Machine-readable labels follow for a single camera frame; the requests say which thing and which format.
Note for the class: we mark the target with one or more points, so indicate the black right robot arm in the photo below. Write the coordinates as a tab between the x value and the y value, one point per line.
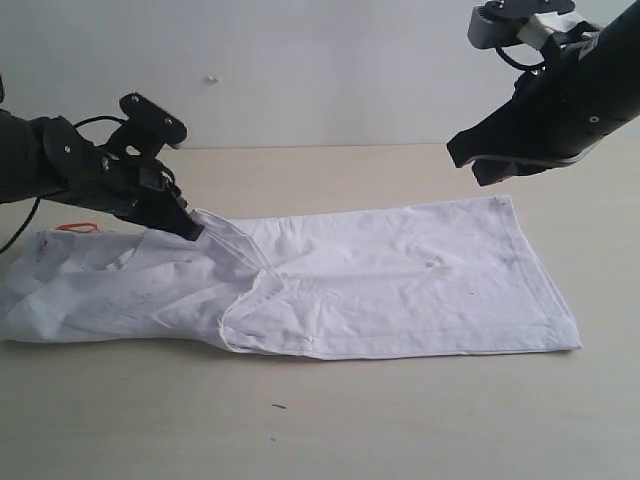
533	64

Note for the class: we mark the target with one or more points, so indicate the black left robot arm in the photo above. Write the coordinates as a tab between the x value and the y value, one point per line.
25	172

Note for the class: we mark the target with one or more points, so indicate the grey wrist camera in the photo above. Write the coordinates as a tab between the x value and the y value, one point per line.
534	23
154	120

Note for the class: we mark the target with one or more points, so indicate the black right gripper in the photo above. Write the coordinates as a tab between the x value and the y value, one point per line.
591	91

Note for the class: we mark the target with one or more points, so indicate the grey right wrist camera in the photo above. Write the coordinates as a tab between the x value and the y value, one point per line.
534	23

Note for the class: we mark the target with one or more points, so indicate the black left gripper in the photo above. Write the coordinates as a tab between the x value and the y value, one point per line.
122	177

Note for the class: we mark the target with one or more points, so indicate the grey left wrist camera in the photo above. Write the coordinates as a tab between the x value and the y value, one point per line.
154	120

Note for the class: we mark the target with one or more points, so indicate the orange ribbon neck tag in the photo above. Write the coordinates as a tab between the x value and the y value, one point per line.
81	228

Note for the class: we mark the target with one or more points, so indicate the white t-shirt red lettering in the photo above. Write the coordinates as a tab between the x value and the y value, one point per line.
453	278

